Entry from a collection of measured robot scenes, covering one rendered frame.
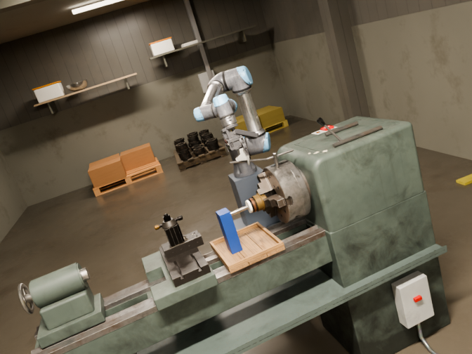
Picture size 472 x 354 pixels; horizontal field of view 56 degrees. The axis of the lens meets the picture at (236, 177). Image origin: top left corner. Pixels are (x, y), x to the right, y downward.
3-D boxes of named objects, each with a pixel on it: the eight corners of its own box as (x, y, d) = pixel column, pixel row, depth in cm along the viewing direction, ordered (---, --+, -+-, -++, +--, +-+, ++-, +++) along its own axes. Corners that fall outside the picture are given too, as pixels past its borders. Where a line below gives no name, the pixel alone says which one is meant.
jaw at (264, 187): (276, 189, 237) (267, 170, 240) (278, 187, 232) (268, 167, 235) (258, 197, 234) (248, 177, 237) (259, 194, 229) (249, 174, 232)
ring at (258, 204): (260, 189, 235) (244, 195, 233) (266, 193, 226) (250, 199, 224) (265, 205, 237) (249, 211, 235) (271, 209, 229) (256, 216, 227)
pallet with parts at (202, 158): (215, 143, 940) (208, 121, 926) (230, 154, 811) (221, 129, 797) (173, 159, 925) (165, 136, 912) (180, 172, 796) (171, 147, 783)
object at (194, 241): (199, 237, 238) (197, 229, 237) (204, 244, 229) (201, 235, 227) (164, 253, 234) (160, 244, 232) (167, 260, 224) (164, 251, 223)
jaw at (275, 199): (281, 190, 230) (290, 195, 219) (283, 199, 231) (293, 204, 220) (261, 198, 227) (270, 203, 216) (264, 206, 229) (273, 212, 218)
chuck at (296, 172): (286, 198, 257) (277, 151, 241) (314, 225, 230) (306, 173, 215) (281, 200, 256) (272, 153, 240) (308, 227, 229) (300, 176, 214)
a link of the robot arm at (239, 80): (251, 152, 282) (224, 69, 262) (274, 146, 278) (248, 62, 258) (248, 159, 271) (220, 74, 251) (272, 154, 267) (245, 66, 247)
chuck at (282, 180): (281, 200, 256) (272, 153, 240) (308, 227, 229) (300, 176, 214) (267, 206, 254) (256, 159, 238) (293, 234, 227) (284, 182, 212)
